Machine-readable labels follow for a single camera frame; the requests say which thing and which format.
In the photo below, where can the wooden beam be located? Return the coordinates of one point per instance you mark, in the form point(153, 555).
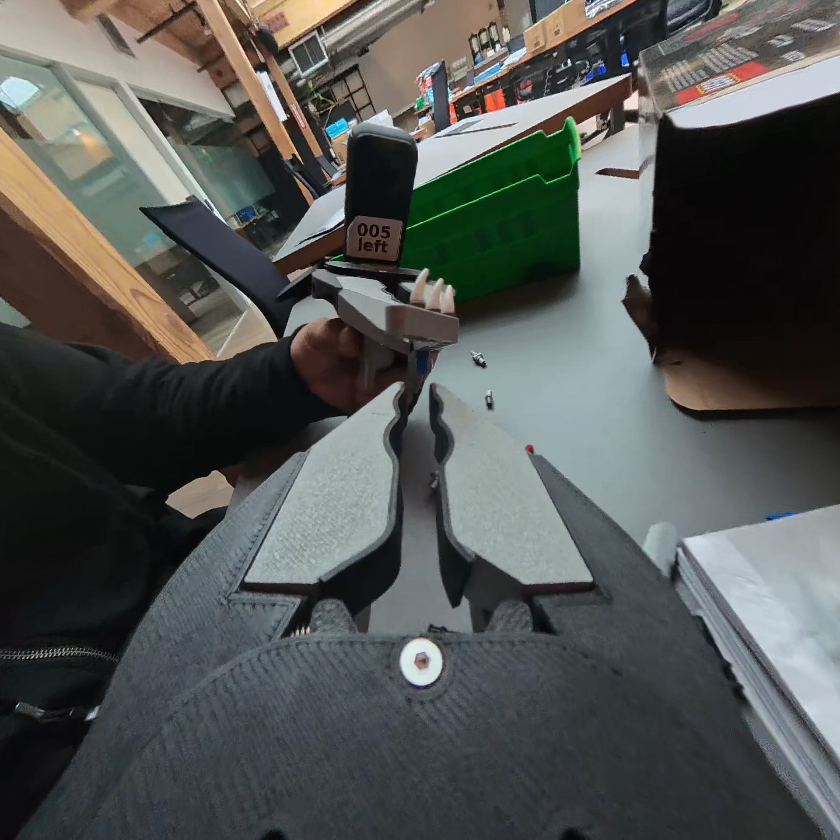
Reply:
point(79, 262)

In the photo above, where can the grey cylinder lego piece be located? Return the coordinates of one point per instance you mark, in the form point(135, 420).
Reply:
point(659, 548)

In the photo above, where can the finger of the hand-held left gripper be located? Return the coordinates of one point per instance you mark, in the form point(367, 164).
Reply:
point(367, 292)
point(413, 325)

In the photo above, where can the white claw lego piece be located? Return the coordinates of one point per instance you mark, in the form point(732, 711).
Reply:
point(433, 292)

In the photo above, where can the wall air conditioner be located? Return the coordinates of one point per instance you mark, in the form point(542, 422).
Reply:
point(307, 52)

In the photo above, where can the lego instruction booklet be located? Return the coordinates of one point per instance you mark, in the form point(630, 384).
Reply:
point(774, 623)

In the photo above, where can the black cardboard box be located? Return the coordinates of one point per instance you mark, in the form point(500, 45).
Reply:
point(748, 229)

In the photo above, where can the green plastic bin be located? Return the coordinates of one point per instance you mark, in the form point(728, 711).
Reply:
point(505, 223)

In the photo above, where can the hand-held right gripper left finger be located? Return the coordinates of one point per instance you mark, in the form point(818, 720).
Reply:
point(328, 505)

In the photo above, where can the small blue white lego assembly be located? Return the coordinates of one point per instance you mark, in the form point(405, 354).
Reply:
point(420, 367)

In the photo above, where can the black office chair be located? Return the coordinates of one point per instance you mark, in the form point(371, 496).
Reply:
point(216, 256)

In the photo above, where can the person's left hand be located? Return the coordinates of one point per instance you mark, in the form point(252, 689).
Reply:
point(334, 364)

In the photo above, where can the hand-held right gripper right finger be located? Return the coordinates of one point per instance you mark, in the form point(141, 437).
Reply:
point(505, 518)

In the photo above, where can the printed lego set box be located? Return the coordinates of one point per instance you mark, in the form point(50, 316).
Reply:
point(735, 59)

